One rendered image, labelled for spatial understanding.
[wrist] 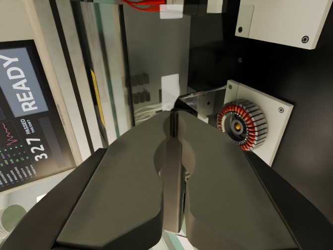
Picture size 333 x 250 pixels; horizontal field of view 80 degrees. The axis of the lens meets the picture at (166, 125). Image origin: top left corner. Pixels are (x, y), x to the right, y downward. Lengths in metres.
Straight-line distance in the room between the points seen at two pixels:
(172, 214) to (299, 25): 0.32
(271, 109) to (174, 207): 0.30
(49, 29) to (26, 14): 0.04
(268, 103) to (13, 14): 0.43
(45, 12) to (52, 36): 0.03
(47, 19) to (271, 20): 0.34
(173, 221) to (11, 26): 0.33
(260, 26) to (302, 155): 0.24
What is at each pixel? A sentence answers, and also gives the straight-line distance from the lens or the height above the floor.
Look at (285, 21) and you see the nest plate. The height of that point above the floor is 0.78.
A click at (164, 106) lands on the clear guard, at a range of 0.15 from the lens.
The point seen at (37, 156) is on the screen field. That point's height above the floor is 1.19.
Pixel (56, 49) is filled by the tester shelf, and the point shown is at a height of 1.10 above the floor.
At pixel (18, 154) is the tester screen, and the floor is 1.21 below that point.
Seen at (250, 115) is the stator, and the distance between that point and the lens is 0.41.
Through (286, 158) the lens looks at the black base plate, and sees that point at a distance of 0.45.
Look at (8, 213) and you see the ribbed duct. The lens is 1.56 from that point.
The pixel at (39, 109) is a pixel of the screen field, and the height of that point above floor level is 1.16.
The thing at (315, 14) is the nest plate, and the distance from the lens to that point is 0.37.
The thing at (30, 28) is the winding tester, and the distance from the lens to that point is 0.37.
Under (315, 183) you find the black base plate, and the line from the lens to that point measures 0.44.
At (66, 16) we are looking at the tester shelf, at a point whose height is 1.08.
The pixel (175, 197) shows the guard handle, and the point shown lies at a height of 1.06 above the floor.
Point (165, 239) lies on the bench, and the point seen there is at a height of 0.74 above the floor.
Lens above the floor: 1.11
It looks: 23 degrees down
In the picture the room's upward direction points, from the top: 106 degrees counter-clockwise
